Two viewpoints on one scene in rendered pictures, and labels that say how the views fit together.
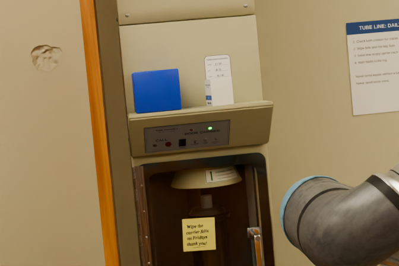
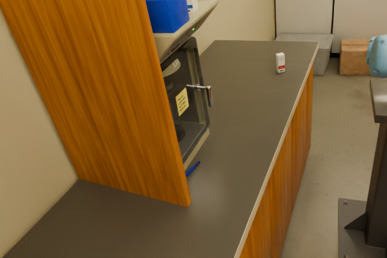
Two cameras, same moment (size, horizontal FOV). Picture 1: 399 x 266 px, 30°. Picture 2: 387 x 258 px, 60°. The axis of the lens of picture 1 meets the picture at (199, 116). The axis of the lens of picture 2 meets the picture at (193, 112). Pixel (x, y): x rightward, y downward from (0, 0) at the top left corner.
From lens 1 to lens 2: 1.36 m
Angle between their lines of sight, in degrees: 57
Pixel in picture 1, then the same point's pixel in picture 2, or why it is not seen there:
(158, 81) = (178, 2)
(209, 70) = not seen: outside the picture
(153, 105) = (179, 22)
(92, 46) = not seen: outside the picture
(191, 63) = not seen: outside the picture
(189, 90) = not seen: hidden behind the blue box
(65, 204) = (18, 132)
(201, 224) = (182, 94)
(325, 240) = not seen: outside the picture
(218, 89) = not seen: outside the picture
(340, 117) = not seen: hidden behind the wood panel
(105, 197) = (166, 105)
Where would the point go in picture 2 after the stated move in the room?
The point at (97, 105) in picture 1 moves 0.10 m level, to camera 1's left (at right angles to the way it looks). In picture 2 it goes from (150, 35) to (123, 52)
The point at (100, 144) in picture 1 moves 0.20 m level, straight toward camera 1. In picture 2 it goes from (157, 67) to (231, 71)
